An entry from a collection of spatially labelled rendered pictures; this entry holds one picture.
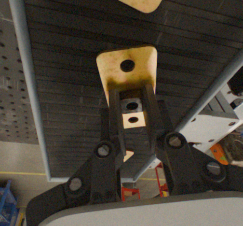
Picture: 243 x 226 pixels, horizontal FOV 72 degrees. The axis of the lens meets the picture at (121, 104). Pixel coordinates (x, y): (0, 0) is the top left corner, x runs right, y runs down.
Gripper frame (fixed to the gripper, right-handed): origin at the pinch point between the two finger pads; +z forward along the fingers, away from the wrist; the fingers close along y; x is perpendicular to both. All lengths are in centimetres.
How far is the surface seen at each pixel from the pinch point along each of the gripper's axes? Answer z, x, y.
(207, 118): 7.6, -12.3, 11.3
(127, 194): 91, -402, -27
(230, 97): 18.5, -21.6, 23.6
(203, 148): 19, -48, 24
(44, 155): 2.0, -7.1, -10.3
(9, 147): 119, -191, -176
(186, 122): 2.0, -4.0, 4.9
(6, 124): 49, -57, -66
